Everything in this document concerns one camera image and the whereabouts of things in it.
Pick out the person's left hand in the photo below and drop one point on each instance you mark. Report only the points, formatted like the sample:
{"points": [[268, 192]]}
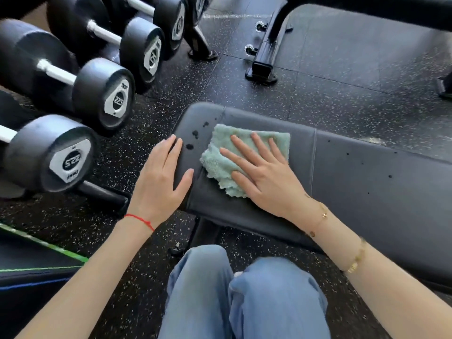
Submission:
{"points": [[155, 190]]}

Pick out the person's right hand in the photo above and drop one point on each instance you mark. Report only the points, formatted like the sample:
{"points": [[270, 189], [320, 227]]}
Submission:
{"points": [[272, 183]]}

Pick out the person's right middle finger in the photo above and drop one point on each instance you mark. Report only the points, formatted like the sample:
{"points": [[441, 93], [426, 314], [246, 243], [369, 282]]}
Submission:
{"points": [[246, 150]]}

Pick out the person's right little finger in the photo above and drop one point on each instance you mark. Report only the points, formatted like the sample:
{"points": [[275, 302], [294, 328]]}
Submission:
{"points": [[278, 151]]}

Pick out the person's right thumb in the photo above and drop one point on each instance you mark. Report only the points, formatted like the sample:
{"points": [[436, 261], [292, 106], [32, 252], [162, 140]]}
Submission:
{"points": [[245, 184]]}

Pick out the person's left thumb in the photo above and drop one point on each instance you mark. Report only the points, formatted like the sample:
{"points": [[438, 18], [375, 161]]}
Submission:
{"points": [[185, 183]]}

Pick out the green microfibre cleaning cloth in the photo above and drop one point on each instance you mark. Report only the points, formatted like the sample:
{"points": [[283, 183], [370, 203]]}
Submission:
{"points": [[220, 151]]}

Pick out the person's left forearm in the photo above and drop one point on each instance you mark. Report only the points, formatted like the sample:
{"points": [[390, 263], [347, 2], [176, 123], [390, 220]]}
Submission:
{"points": [[88, 285]]}

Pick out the person's right forearm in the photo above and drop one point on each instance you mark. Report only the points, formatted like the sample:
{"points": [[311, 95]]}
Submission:
{"points": [[381, 289]]}

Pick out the black padded workout bench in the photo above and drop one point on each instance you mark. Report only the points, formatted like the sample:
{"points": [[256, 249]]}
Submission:
{"points": [[370, 194]]}

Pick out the black dumbbell rack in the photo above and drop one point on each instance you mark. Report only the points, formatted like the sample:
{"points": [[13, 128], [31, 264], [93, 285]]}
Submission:
{"points": [[201, 45]]}

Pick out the light blue jeans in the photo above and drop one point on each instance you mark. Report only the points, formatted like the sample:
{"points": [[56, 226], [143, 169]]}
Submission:
{"points": [[247, 300]]}

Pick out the black equipment foot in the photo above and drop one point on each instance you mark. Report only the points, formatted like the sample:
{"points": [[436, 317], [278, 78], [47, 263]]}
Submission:
{"points": [[445, 88]]}

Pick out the black mat with green stripe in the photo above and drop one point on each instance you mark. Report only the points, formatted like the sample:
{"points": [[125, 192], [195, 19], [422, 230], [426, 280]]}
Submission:
{"points": [[28, 278]]}

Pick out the black bench frame with wheels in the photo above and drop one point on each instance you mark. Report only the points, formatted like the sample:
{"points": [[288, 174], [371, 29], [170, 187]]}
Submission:
{"points": [[272, 42]]}

